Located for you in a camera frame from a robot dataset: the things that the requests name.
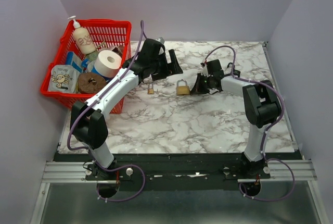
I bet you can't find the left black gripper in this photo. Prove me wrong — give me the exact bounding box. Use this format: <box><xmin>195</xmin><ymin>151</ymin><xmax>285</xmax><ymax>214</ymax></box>
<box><xmin>150</xmin><ymin>49</ymin><xmax>183</xmax><ymax>81</ymax></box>

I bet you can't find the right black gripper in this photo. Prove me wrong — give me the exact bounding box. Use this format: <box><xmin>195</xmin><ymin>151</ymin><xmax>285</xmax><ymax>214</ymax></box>
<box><xmin>189</xmin><ymin>73</ymin><xmax>213</xmax><ymax>95</ymax></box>

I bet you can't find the large brass padlock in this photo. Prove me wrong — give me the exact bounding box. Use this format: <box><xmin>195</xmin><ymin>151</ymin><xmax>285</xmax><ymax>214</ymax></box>
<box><xmin>176</xmin><ymin>79</ymin><xmax>190</xmax><ymax>96</ymax></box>

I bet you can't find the small brass padlock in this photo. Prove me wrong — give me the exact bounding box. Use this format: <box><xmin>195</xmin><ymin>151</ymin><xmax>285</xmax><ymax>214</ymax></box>
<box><xmin>147</xmin><ymin>83</ymin><xmax>159</xmax><ymax>95</ymax></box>

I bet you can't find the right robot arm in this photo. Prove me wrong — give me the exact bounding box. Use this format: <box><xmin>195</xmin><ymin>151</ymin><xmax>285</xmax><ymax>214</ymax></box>
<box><xmin>190</xmin><ymin>59</ymin><xmax>283</xmax><ymax>178</ymax></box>

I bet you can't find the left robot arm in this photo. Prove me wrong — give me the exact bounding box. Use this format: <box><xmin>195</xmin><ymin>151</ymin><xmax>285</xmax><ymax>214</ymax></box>
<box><xmin>69</xmin><ymin>39</ymin><xmax>183</xmax><ymax>180</ymax></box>

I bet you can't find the red plastic basket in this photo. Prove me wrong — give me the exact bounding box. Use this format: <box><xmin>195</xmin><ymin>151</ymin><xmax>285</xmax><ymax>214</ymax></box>
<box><xmin>40</xmin><ymin>19</ymin><xmax>132</xmax><ymax>109</ymax></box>

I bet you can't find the brown round item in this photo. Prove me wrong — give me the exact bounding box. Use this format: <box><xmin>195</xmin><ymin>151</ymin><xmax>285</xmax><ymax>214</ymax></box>
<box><xmin>77</xmin><ymin>72</ymin><xmax>107</xmax><ymax>94</ymax></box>

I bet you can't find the cream pump lotion bottle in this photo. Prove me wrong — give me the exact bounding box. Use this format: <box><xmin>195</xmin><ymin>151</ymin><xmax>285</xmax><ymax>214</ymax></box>
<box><xmin>68</xmin><ymin>16</ymin><xmax>96</xmax><ymax>55</ymax></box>

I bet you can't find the blue white package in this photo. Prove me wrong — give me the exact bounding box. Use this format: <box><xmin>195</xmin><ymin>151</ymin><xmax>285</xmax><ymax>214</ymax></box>
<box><xmin>65</xmin><ymin>51</ymin><xmax>86</xmax><ymax>73</ymax></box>

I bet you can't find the grey cartoon pouch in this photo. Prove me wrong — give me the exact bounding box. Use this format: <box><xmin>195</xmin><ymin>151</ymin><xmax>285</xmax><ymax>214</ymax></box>
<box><xmin>48</xmin><ymin>65</ymin><xmax>80</xmax><ymax>94</ymax></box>

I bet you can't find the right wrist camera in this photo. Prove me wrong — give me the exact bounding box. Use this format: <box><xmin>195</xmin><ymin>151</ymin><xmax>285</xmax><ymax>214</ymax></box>
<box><xmin>200</xmin><ymin>61</ymin><xmax>209</xmax><ymax>77</ymax></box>

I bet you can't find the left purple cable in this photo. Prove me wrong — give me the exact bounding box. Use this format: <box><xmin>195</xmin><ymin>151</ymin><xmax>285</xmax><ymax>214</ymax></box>
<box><xmin>67</xmin><ymin>20</ymin><xmax>146</xmax><ymax>152</ymax></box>

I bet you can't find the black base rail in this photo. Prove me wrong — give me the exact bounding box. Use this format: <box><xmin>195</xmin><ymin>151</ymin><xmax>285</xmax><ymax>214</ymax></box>
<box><xmin>86</xmin><ymin>153</ymin><xmax>270</xmax><ymax>191</ymax></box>

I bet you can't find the aluminium frame rail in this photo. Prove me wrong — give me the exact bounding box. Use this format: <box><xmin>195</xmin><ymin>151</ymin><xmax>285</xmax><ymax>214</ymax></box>
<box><xmin>42</xmin><ymin>160</ymin><xmax>317</xmax><ymax>184</ymax></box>

